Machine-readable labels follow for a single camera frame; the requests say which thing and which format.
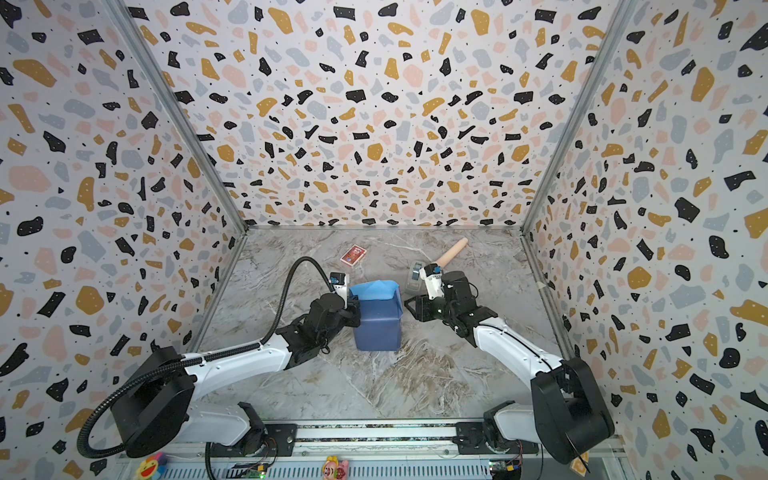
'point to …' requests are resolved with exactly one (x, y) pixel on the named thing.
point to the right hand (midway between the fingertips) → (405, 297)
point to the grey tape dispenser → (413, 284)
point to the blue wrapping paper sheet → (380, 307)
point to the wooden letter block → (578, 466)
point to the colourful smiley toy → (153, 466)
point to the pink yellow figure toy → (335, 470)
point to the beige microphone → (452, 252)
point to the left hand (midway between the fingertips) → (360, 293)
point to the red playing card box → (353, 255)
